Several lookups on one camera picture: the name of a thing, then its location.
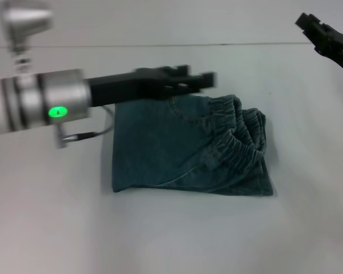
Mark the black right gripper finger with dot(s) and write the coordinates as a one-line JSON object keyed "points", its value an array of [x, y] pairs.
{"points": [[310, 22], [318, 37]]}

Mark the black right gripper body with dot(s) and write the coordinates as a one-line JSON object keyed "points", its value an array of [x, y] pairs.
{"points": [[340, 48]]}

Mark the blue denim shorts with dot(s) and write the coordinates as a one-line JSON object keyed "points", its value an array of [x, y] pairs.
{"points": [[188, 148]]}

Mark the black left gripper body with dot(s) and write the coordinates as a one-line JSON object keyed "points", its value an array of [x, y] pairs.
{"points": [[125, 87]]}

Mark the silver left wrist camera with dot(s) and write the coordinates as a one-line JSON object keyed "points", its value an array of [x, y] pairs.
{"points": [[23, 25]]}

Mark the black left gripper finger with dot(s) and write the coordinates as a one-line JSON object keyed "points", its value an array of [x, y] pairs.
{"points": [[197, 81], [178, 71]]}

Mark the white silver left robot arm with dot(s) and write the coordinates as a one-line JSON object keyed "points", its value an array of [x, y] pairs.
{"points": [[31, 102]]}

